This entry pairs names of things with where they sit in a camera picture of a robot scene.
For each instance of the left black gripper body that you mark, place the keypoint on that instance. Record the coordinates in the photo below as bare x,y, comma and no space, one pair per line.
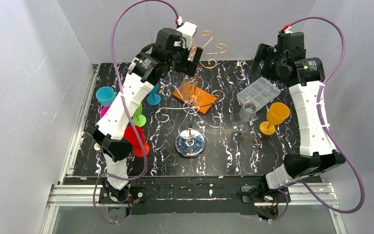
187,60

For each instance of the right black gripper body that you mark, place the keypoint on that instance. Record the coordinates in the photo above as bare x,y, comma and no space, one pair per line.
266,61

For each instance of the clear wine glass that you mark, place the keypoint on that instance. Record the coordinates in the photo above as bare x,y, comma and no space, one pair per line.
188,86
246,115

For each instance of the yellow orange wine glass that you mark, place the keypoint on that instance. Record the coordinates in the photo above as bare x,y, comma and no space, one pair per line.
277,114

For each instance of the clear wine glass front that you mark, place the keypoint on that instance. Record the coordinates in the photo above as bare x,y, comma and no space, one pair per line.
246,115

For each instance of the green wine glass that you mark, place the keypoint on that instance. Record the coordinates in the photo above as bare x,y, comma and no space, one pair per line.
137,118

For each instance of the teal blue wine glass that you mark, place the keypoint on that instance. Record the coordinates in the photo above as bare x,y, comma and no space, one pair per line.
105,95

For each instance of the red wine glass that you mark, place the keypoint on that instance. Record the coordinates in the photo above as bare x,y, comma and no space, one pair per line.
131,137

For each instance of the pink wine glass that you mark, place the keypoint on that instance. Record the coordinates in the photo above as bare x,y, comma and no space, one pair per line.
104,111

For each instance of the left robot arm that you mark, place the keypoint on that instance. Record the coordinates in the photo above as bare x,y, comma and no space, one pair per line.
170,51

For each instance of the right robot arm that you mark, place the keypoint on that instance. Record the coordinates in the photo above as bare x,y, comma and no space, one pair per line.
287,63

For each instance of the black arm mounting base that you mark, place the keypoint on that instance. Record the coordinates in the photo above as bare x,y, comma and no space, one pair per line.
245,195

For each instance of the orange wooden rack base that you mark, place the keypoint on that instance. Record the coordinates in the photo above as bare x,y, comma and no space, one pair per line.
201,99

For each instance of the clear plastic screw box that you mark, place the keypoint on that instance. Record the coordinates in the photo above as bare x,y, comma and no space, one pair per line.
260,92

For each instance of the chrome faucet tap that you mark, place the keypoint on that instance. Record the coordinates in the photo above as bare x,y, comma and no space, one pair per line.
97,147

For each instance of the gold wire glass rack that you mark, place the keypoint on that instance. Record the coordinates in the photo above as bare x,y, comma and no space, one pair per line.
210,49

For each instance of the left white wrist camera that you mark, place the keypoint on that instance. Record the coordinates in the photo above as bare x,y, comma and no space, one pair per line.
188,31

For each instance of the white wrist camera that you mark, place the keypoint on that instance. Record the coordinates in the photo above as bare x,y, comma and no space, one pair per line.
188,31
286,29

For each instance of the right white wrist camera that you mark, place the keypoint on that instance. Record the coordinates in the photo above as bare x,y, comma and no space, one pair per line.
286,29

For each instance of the silver wire glass rack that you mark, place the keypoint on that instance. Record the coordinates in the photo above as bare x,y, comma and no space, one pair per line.
189,142

